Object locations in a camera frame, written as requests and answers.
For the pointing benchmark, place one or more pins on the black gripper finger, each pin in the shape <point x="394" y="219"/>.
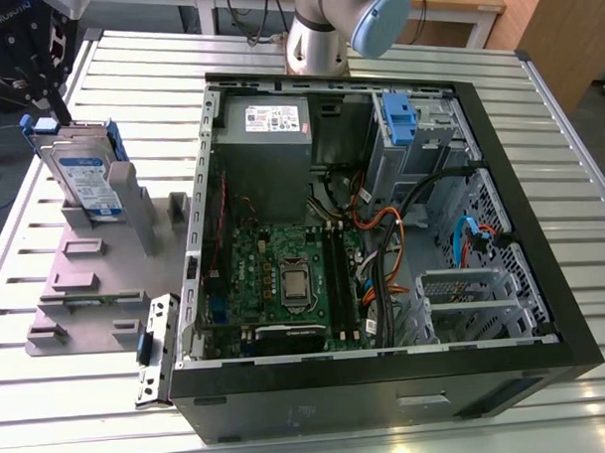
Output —
<point x="54" y="96"/>

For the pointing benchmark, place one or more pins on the hard disk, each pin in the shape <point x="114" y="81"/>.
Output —
<point x="82" y="174"/>

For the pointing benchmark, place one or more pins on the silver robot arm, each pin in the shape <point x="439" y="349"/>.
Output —
<point x="316" y="42"/>

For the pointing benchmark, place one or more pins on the metal disk bay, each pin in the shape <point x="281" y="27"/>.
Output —
<point x="469" y="305"/>

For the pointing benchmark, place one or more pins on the grey plastic parts rack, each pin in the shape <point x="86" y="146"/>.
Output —
<point x="110" y="273"/>

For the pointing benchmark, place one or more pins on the green RAM stick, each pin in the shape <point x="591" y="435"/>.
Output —
<point x="101" y="298"/>

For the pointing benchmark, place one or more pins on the grey power supply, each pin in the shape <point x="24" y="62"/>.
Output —
<point x="266" y="178"/>

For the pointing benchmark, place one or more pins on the green motherboard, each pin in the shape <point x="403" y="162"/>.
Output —
<point x="253" y="248"/>

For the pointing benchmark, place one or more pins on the CPU socket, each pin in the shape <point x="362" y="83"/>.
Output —
<point x="295" y="263"/>

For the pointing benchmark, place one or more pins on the silver CPU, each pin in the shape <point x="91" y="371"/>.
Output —
<point x="295" y="285"/>

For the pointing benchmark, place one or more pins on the black RAM slot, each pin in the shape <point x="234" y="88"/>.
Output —
<point x="330" y="280"/>
<point x="345" y="279"/>

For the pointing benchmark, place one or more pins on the black graphics card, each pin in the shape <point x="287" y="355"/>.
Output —
<point x="286" y="336"/>

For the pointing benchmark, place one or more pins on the blue drive cage latch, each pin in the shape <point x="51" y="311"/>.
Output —
<point x="400" y="118"/>

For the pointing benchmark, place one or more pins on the metal optical drive cage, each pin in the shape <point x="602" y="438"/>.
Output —
<point x="404" y="158"/>

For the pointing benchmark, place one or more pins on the black PC case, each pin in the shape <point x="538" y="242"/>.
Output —
<point x="338" y="394"/>

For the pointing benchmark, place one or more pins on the wooden cabinet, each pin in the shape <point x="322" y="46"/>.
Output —
<point x="564" y="43"/>

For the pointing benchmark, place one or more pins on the white table frame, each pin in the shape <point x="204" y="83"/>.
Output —
<point x="205" y="18"/>

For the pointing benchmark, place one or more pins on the metal expansion slot bracket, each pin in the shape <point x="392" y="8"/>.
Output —
<point x="162" y="336"/>

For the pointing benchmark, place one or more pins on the blue bracket latch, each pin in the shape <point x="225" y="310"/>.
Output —
<point x="145" y="347"/>

